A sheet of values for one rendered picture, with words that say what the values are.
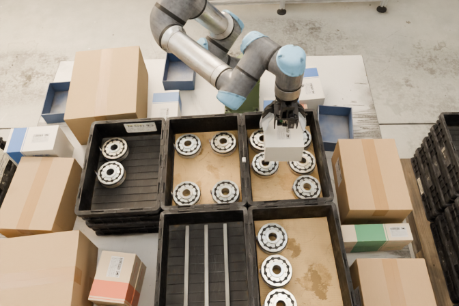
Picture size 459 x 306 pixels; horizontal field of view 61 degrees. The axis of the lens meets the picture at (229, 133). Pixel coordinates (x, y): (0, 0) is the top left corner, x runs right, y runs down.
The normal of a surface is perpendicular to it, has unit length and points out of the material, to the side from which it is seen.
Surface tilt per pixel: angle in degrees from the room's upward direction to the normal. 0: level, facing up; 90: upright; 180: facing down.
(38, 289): 0
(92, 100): 0
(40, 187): 0
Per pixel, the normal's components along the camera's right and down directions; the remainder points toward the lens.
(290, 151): -0.02, 0.83
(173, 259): -0.04, -0.56
